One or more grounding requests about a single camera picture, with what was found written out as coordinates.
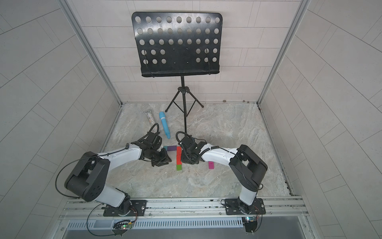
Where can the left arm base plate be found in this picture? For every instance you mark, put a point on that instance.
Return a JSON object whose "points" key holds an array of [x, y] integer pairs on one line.
{"points": [[138, 207]]}

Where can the glittery silver microphone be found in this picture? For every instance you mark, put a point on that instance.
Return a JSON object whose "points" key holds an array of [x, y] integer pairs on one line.
{"points": [[150, 117]]}

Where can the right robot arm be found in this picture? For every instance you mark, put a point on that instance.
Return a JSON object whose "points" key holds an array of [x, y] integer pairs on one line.
{"points": [[247, 166]]}

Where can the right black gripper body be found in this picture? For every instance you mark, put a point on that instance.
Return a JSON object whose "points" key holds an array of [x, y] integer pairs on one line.
{"points": [[185, 155]]}

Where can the blue microphone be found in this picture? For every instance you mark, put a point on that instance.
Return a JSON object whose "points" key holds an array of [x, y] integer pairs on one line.
{"points": [[164, 124]]}

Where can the aluminium front rail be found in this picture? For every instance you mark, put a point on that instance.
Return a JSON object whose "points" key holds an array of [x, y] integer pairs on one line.
{"points": [[158, 208]]}

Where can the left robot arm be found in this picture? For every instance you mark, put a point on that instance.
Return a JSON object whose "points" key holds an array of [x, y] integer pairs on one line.
{"points": [[88, 178]]}

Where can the left circuit board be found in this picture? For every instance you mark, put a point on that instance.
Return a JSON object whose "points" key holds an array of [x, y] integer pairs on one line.
{"points": [[121, 227]]}

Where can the black perforated music stand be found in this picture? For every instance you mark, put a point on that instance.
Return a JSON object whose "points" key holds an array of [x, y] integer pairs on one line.
{"points": [[178, 45]]}

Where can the circuit board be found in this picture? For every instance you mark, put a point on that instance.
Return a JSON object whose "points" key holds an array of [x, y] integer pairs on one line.
{"points": [[121, 227], [250, 224]]}

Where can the dark purple block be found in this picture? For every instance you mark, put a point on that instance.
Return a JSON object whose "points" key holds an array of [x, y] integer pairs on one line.
{"points": [[172, 148]]}

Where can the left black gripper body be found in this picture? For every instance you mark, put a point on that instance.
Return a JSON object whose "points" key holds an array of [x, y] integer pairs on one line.
{"points": [[161, 157]]}

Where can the red block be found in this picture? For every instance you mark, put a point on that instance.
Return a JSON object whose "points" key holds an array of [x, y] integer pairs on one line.
{"points": [[179, 150], [178, 159]]}

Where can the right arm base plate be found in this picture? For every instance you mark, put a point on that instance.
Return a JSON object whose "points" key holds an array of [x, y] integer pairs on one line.
{"points": [[236, 207]]}

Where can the right circuit board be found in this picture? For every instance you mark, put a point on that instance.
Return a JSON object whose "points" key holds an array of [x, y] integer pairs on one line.
{"points": [[250, 224]]}

